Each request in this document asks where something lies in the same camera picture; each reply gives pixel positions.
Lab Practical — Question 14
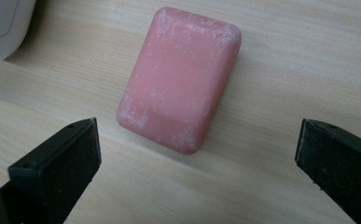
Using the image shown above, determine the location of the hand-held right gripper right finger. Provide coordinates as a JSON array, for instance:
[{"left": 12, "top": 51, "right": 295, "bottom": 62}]
[{"left": 294, "top": 118, "right": 361, "bottom": 224}]

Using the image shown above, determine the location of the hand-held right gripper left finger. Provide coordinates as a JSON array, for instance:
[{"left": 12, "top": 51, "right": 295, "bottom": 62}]
[{"left": 0, "top": 117, "right": 103, "bottom": 224}]

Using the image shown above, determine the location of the pink soap bar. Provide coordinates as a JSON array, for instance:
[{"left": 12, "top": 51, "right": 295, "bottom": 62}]
[{"left": 116, "top": 7, "right": 243, "bottom": 156}]

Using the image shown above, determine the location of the white plastic container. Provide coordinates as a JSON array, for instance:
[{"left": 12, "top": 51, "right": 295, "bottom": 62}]
[{"left": 0, "top": 0, "right": 38, "bottom": 64}]

